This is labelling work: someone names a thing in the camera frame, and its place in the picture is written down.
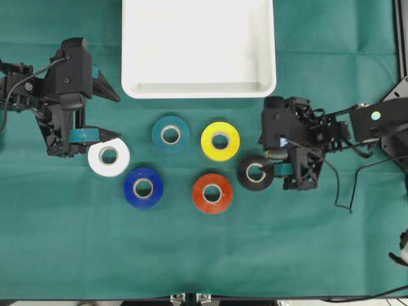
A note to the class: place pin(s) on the aluminium frame rail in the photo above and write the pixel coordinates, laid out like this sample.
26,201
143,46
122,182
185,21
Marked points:
401,27

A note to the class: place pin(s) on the metal bracket at table edge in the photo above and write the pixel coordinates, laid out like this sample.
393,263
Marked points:
192,299

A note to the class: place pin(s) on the green tape roll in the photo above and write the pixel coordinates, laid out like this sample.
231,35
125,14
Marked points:
170,122

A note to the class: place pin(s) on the white plastic tray case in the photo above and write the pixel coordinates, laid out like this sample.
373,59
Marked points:
198,49

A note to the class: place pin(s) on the yellow tape roll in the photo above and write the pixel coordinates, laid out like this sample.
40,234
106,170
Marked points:
224,129

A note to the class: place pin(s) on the red tape roll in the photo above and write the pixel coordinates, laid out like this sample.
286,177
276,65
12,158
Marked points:
225,193

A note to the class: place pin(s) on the white tape roll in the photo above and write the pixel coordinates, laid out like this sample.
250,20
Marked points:
95,158

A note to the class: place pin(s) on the black tape roll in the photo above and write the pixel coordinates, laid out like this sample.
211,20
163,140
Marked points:
243,173

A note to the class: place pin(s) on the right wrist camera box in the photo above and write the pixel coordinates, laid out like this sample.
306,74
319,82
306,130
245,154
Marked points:
280,120

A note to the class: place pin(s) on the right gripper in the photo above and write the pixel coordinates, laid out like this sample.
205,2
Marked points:
302,168

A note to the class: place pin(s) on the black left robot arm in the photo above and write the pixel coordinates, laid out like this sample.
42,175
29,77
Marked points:
57,96

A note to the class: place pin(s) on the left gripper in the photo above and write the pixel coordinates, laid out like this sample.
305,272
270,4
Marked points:
22,89

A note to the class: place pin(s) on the white black object at edge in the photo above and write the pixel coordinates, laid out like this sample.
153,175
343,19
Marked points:
402,258

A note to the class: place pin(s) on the blue tape roll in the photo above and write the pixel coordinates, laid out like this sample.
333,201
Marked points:
139,175

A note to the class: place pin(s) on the green table cloth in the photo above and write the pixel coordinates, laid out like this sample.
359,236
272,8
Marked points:
67,233

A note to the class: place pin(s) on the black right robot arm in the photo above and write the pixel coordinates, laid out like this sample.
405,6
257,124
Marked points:
385,120

